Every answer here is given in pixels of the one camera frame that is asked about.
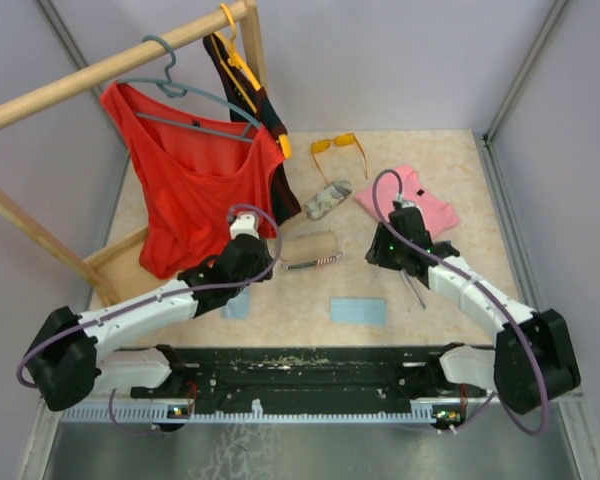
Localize narrow blue cleaning cloth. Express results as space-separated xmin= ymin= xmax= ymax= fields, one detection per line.
xmin=221 ymin=288 xmax=250 ymax=320

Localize grey patterned glasses case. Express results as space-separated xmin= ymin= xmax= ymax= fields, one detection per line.
xmin=305 ymin=180 xmax=353 ymax=221

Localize square blue cleaning cloth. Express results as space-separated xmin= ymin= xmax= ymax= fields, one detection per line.
xmin=330 ymin=297 xmax=388 ymax=326

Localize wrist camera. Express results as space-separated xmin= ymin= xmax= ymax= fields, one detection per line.
xmin=229 ymin=211 xmax=260 ymax=240
xmin=392 ymin=197 xmax=422 ymax=216

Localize red tank top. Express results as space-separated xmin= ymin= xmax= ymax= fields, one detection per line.
xmin=101 ymin=82 xmax=297 ymax=279

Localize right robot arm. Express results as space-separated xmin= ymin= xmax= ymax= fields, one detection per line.
xmin=365 ymin=223 xmax=581 ymax=414

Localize purple cable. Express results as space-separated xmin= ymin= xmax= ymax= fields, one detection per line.
xmin=371 ymin=169 xmax=551 ymax=437
xmin=16 ymin=202 xmax=283 ymax=436

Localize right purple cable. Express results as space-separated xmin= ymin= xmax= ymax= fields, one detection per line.
xmin=371 ymin=169 xmax=551 ymax=437

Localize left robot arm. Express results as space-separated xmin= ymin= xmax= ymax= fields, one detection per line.
xmin=17 ymin=234 xmax=281 ymax=412

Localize grey-framed sunglasses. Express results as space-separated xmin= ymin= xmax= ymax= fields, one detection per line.
xmin=403 ymin=239 xmax=461 ymax=307

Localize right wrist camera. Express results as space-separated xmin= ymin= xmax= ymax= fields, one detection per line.
xmin=392 ymin=197 xmax=422 ymax=216

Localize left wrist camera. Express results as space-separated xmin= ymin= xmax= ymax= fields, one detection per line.
xmin=229 ymin=211 xmax=260 ymax=240

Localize dark navy maroon garment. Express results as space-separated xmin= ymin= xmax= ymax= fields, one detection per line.
xmin=203 ymin=33 xmax=301 ymax=224

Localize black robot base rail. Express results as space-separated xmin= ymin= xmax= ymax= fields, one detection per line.
xmin=59 ymin=344 xmax=579 ymax=432

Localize folded pink t-shirt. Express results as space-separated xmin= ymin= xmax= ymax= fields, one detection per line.
xmin=377 ymin=165 xmax=460 ymax=237

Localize orange sunglasses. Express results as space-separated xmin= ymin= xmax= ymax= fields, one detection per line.
xmin=310 ymin=132 xmax=369 ymax=184

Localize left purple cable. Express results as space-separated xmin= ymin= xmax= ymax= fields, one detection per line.
xmin=16 ymin=202 xmax=283 ymax=436

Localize wooden clothes rack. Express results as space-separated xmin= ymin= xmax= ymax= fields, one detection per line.
xmin=0 ymin=1 xmax=266 ymax=306

